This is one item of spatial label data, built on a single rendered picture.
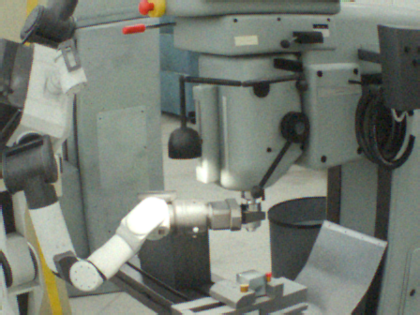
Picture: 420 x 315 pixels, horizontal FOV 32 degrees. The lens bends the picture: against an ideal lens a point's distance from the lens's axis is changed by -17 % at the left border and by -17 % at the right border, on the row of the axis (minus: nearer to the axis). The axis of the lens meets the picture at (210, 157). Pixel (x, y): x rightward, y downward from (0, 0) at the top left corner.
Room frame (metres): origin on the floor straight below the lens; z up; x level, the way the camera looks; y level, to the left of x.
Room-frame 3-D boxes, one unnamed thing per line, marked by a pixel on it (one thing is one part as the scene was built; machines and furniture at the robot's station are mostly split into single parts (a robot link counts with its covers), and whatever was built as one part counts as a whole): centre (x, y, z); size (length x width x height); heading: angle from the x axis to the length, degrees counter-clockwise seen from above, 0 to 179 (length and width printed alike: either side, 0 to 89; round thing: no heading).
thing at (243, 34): (1.96, -0.13, 1.68); 0.34 x 0.24 x 0.10; 121
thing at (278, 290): (1.92, -0.06, 0.99); 0.35 x 0.15 x 0.11; 121
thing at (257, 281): (1.94, -0.09, 1.05); 0.06 x 0.05 x 0.06; 31
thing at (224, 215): (1.93, 0.00, 1.24); 0.13 x 0.12 x 0.10; 6
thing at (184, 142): (1.81, 0.05, 1.44); 0.07 x 0.07 x 0.06
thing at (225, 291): (1.91, -0.04, 1.03); 0.12 x 0.06 x 0.04; 31
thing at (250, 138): (1.94, -0.09, 1.47); 0.21 x 0.19 x 0.32; 31
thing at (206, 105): (1.88, 0.00, 1.45); 0.04 x 0.04 x 0.21; 31
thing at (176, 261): (2.29, 0.12, 1.04); 0.22 x 0.12 x 0.20; 31
